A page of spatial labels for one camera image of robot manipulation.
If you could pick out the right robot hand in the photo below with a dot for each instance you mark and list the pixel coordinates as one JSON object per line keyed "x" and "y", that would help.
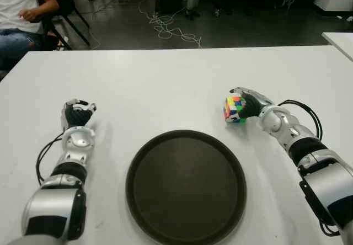
{"x": 253, "y": 104}

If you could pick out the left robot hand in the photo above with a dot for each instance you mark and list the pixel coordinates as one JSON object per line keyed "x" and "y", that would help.
{"x": 77, "y": 116}

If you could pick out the multicoloured Rubik's cube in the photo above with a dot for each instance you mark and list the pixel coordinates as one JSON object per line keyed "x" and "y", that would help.
{"x": 231, "y": 108}

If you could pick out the right robot arm silver black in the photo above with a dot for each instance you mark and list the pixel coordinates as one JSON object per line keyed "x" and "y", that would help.
{"x": 325, "y": 184}

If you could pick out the left robot arm silver black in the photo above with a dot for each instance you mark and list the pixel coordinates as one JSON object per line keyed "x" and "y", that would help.
{"x": 55, "y": 203}

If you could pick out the round dark brown plate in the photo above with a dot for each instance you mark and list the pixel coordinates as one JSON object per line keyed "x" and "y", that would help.
{"x": 186, "y": 189}

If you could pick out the white neighbouring table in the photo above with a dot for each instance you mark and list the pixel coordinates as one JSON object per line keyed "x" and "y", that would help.
{"x": 340, "y": 42}

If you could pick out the black metal chair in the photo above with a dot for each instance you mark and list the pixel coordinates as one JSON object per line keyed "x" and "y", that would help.
{"x": 66, "y": 7}

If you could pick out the seated person in white shirt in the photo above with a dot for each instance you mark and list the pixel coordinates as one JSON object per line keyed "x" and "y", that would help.
{"x": 16, "y": 5}

